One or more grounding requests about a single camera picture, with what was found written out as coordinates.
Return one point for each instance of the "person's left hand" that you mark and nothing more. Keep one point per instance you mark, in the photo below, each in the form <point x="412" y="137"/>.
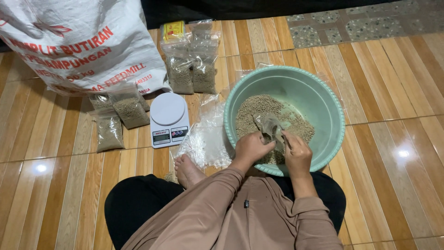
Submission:
<point x="249" y="147"/>

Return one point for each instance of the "person's right hand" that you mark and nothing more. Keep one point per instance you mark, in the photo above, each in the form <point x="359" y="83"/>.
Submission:
<point x="299" y="158"/>

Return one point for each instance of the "small clear plastic bag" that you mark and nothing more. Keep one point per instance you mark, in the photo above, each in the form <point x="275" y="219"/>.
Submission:
<point x="270" y="126"/>

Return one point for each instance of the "heap of brown feed pellets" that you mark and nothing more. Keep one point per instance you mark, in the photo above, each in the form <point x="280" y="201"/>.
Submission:
<point x="256" y="111"/>

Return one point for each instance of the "pile of empty clear bags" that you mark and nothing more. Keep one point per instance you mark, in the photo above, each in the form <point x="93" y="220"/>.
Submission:
<point x="206" y="139"/>

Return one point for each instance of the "green plastic basin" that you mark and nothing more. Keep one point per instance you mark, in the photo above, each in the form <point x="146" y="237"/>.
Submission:
<point x="312" y="104"/>

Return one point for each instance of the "person's bare foot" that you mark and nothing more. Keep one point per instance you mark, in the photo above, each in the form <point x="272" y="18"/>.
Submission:
<point x="187" y="172"/>

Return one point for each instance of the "person's brown shirt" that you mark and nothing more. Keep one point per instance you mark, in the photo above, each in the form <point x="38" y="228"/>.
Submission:
<point x="242" y="218"/>

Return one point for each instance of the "flat clear plastic sheet bag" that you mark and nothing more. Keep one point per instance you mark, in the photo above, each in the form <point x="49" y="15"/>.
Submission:
<point x="244" y="73"/>

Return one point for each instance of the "small spill of pellets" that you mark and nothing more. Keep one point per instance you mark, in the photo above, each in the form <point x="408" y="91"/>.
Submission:
<point x="170" y="177"/>

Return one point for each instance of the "white digital kitchen scale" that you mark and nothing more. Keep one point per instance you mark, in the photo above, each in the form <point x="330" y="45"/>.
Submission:
<point x="169" y="116"/>

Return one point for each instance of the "clear bag filled with pellets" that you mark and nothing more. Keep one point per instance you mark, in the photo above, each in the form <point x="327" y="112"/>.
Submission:
<point x="144" y="103"/>
<point x="131" y="111"/>
<point x="100" y="101"/>
<point x="179" y="76"/>
<point x="109" y="133"/>
<point x="204" y="73"/>

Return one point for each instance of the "person's black trousers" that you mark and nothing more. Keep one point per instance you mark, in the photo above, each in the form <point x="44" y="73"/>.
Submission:
<point x="135" y="205"/>

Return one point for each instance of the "clear plastic bag pack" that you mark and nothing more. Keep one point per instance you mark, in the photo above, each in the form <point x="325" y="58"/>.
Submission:
<point x="202" y="26"/>

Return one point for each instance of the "black fabric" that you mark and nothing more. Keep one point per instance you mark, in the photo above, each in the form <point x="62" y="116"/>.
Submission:
<point x="225" y="10"/>

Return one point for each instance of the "yellow label plastic bag pack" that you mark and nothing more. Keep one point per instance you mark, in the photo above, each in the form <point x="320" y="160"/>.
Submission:
<point x="172" y="31"/>

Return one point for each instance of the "large white woven sack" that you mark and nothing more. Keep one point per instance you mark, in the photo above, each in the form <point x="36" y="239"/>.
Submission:
<point x="79" y="41"/>

